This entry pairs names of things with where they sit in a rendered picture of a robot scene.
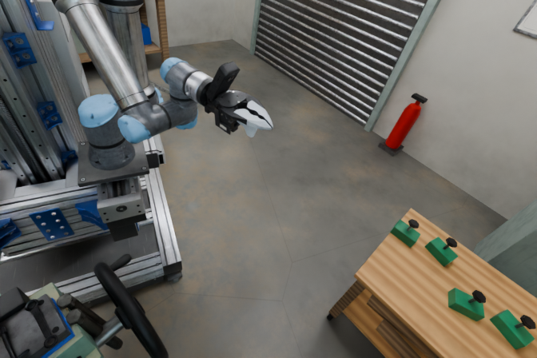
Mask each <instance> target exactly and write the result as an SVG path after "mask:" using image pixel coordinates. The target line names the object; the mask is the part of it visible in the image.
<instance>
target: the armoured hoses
mask: <svg viewBox="0 0 537 358"><path fill-rule="evenodd" d="M57 306H58V307H59V308H69V309H70V310H71V311H70V312H69V313H68V315H67V316H66V321H67V323H69V324H71V325H73V324H78V325H79V326H81V327H82V328H83V329H84V330H85V331H86V332H88V334H90V335H91V336H92V337H95V336H99V335H100V334H101V333H102V331H103V327H102V325H103V324H105V323H106V322H107V321H105V320H103V319H102V318H101V317H100V316H99V315H97V314H96V313H95V312H93V311H92V310H90V309H89V308H87V307H86V306H85V305H84V304H83V303H82V302H80V301H79V300H77V299H76V298H75V297H73V296H72V295H70V294H69V293H65V294H62V295H61V296H60V297H59V298H58V300H57ZM105 344H106V345H108V346H110V347H111V348H113V349H115V350H118V349H120V348H121V347H122V345H123V341H122V340H121V339H120V338H118V337H117V336H114V337H112V338H111V339H110V340H109V341H108V342H106V343H105Z"/></svg>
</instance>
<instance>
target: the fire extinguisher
mask: <svg viewBox="0 0 537 358"><path fill-rule="evenodd" d="M411 97H412V98H414V99H415V100H416V102H415V103H411V104H410V105H408V106H407V107H406V108H405V109H404V111H403V113H402V114H401V115H400V118H399V119H398V121H397V123H396V124H395V126H394V128H393V129H392V131H391V132H390V134H389V136H388V138H387V139H385V140H383V141H382V142H380V143H379V145H378V146H379V147H380V148H381V149H382V150H384V151H385V152H387V153H389V154H390V155H392V156H395V155H396V154H397V153H398V152H400V151H401V150H402V149H403V148H404V146H402V145H401V143H402V142H403V140H404V139H405V138H406V136H407V135H408V132H409V131H410V129H411V128H412V127H413V125H414V124H415V122H416V120H417V118H418V117H419V115H420V111H421V107H420V103H423V104H424V103H425V102H426V101H427V98H425V97H423V96H421V95H419V94H417V93H414V94H413V95H412V96H411Z"/></svg>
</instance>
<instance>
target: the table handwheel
mask: <svg viewBox="0 0 537 358"><path fill-rule="evenodd" d="M93 271H94V273H95V275H96V277H97V278H98V280H99V281H100V283H101V285H102V287H103V288H104V290H105V291H106V292H107V294H108V295H109V297H110V299H111V300H112V302H113V303H114V304H115V306H116V308H115V312H114V313H115V316H114V317H112V318H111V319H110V320H108V321H107V322H106V323H105V324H103V325H102V327H103V331H102V333H101V334H100V335H99V336H95V337H92V338H93V340H94V342H95V343H96V345H97V346H98V348H100V347H101V346H103V345H104V344H105V343H106V342H108V341H109V340H110V339H111V338H112V337H114V336H115V335H116V334H117V333H118V332H120V331H121V330H122V329H123V328H125V329H132V331H133V333H134V334H135V336H136V337H137V338H138V339H139V341H140V342H141V344H142V346H143V347H144V348H145V350H146V351H147V352H148V353H149V355H150V357H151V358H169V355H168V352H167V350H166V348H165V346H164V345H163V343H162V341H161V339H160V337H159V335H158V334H157V333H156V331H155V329H154V328H153V326H152V325H151V323H150V322H149V320H148V319H147V317H146V316H145V310H144V309H143V307H142V306H141V305H140V303H139V302H138V300H137V299H136V298H135V297H134V296H132V295H131V294H130V293H129V291H128V290H127V288H126V287H125V286H124V285H123V283H122V282H121V280H120V279H119V278H118V277H117V275H116V274H115V273H114V271H113V270H112V269H111V268H110V267H109V266H108V265H107V264H106V263H104V262H100V263H97V264H96V265H95V266H94V268H93Z"/></svg>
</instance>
